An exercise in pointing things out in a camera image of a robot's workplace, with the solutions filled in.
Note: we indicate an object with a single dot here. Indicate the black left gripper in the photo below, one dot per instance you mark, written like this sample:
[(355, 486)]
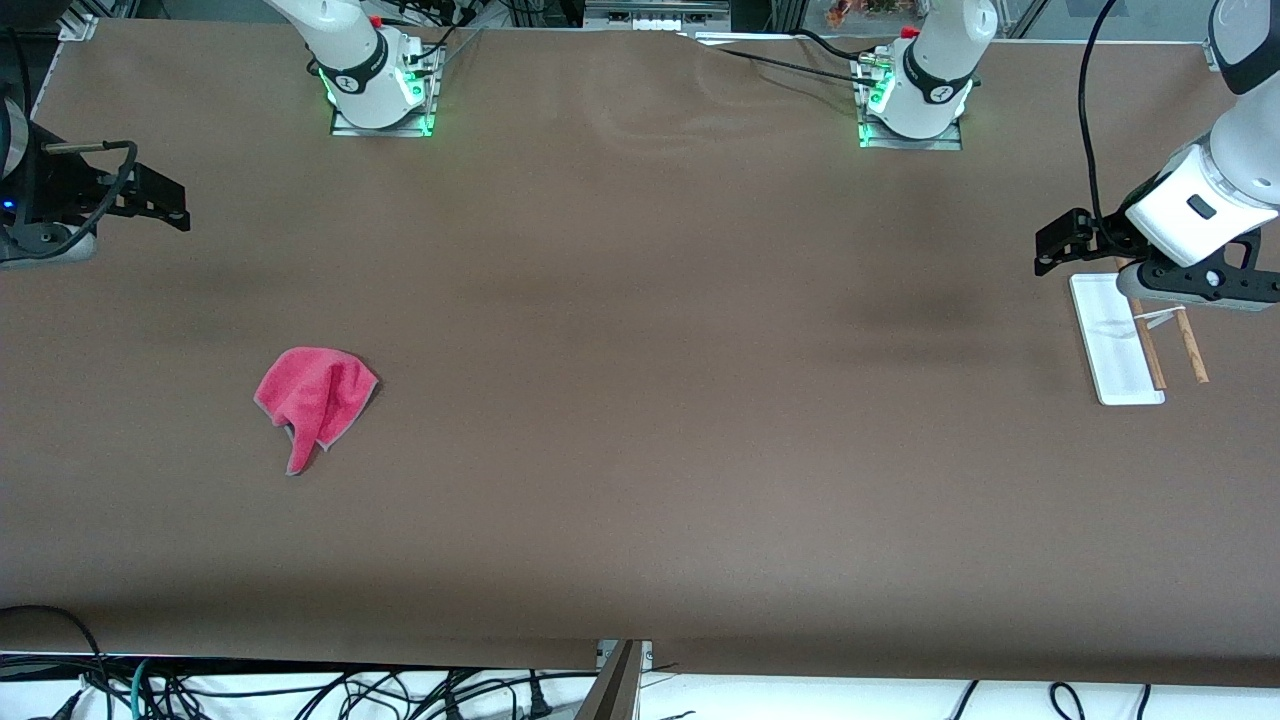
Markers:
[(1110, 236)]

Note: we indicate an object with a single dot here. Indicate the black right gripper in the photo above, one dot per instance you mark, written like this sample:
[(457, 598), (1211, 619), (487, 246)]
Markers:
[(70, 190)]

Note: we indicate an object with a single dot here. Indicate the pink microfibre towel grey trim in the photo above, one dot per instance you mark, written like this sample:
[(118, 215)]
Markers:
[(315, 395)]

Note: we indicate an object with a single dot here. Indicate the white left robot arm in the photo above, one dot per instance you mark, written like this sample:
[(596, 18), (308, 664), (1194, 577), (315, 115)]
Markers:
[(935, 70)]

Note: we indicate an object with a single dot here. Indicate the white towel rack wooden bars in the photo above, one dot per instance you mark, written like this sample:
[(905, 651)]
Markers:
[(1115, 350)]

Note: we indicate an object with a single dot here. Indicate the orange cluttered object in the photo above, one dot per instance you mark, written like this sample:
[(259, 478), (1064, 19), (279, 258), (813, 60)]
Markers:
[(865, 10)]

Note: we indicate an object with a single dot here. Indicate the white power strip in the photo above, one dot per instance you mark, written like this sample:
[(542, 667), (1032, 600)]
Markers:
[(655, 15)]

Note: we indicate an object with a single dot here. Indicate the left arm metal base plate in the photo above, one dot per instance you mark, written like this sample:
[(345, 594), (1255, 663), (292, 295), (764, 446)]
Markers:
[(910, 143)]

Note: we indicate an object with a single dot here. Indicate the aluminium corner bracket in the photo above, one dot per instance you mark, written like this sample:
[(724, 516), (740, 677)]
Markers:
[(1213, 55), (78, 27)]

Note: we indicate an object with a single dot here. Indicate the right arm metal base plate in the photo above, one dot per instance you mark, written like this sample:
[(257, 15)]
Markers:
[(385, 127)]

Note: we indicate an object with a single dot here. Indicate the metal table edge bracket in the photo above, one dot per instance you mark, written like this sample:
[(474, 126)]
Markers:
[(615, 690)]

